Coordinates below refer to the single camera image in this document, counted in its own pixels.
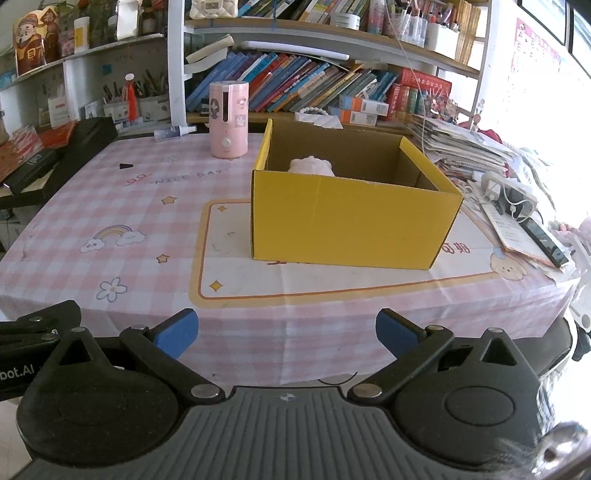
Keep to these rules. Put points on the orange and white boxes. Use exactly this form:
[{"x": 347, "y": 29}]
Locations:
[{"x": 364, "y": 110}]

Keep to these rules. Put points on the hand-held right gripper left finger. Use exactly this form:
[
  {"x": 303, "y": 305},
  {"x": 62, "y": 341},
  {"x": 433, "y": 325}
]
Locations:
[{"x": 178, "y": 334}]

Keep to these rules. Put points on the wooden bookshelf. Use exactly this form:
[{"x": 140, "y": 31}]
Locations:
[{"x": 323, "y": 40}]

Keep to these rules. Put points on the clear spray bottle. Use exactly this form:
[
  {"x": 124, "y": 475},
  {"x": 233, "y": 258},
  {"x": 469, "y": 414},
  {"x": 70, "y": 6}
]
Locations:
[{"x": 171, "y": 134}]

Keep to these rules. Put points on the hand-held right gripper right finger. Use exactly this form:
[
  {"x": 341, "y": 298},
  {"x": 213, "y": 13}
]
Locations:
[{"x": 397, "y": 333}]

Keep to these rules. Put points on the white round jar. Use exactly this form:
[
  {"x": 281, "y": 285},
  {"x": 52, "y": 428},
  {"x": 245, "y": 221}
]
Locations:
[{"x": 345, "y": 21}]

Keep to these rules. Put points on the white pen holder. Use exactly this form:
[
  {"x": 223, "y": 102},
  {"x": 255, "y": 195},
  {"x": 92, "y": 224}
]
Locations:
[
  {"x": 115, "y": 110},
  {"x": 154, "y": 108}
]

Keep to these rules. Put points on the pink plush toy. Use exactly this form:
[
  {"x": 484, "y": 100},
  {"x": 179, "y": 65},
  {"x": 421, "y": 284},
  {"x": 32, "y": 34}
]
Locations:
[{"x": 311, "y": 167}]

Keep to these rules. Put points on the white stationery cup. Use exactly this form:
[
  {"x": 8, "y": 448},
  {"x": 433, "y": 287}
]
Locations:
[{"x": 441, "y": 36}]

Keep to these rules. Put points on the fortune god paper figure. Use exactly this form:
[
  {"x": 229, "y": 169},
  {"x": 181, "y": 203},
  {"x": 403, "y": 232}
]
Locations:
[{"x": 34, "y": 44}]

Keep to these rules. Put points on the printed paper sheet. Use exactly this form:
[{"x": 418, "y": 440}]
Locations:
[{"x": 512, "y": 235}]

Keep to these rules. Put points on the white bottle yellow label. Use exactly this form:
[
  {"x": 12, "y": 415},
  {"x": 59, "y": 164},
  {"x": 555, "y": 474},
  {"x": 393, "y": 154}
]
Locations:
[{"x": 81, "y": 34}]

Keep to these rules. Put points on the black electronic keyboard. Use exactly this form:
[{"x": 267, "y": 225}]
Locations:
[{"x": 87, "y": 138}]

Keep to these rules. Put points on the row of leaning books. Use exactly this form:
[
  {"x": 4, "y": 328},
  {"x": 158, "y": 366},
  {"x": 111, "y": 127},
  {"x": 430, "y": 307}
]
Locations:
[{"x": 295, "y": 83}]

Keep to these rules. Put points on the yellow cardboard box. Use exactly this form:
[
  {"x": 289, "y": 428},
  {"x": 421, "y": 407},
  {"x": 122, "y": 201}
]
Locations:
[{"x": 351, "y": 221}]

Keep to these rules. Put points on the pink humidifier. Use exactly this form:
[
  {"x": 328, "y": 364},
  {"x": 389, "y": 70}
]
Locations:
[{"x": 228, "y": 124}]

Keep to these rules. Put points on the white box red label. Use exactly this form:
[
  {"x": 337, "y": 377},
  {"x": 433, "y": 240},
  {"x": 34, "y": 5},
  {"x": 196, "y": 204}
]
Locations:
[{"x": 59, "y": 110}]

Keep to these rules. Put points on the long black box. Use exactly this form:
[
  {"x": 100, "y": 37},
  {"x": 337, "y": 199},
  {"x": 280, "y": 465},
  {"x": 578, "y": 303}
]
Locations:
[{"x": 32, "y": 170}]

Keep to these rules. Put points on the white shelf unit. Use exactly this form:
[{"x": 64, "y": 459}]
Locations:
[{"x": 175, "y": 60}]

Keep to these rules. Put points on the wall poster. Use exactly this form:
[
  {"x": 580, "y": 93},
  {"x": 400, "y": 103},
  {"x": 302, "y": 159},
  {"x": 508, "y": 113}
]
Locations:
[{"x": 535, "y": 50}]

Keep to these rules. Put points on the red plastic packets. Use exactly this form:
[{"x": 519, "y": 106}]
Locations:
[{"x": 23, "y": 147}]

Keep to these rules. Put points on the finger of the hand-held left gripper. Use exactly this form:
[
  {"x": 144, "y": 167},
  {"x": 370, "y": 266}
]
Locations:
[{"x": 41, "y": 321}]

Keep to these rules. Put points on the red tassel ornament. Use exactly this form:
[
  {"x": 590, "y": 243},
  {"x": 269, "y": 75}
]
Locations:
[{"x": 131, "y": 99}]

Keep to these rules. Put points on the black smartphone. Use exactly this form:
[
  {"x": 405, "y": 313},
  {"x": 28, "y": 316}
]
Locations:
[{"x": 547, "y": 242}]

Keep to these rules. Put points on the white power strip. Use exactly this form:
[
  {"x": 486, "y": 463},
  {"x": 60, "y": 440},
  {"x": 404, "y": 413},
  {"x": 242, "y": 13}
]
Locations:
[{"x": 510, "y": 191}]

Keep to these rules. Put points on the red thick dictionaries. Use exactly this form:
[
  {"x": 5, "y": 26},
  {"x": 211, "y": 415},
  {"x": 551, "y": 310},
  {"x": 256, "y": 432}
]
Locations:
[{"x": 415, "y": 94}]

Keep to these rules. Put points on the row of shelf-top books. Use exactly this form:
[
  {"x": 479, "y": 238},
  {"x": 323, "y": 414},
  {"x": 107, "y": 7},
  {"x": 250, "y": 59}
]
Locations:
[{"x": 304, "y": 10}]

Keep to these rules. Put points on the black round seat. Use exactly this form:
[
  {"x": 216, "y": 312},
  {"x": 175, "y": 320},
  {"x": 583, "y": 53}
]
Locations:
[{"x": 558, "y": 344}]

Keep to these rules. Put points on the pink checkered tablecloth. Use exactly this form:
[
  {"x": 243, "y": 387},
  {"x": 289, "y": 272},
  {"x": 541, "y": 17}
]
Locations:
[{"x": 138, "y": 277}]

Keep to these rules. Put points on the stack of newspapers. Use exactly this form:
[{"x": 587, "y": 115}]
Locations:
[{"x": 461, "y": 145}]

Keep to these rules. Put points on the white quilted purse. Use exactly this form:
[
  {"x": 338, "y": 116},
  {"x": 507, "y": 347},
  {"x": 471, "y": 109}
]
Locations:
[{"x": 214, "y": 9}]

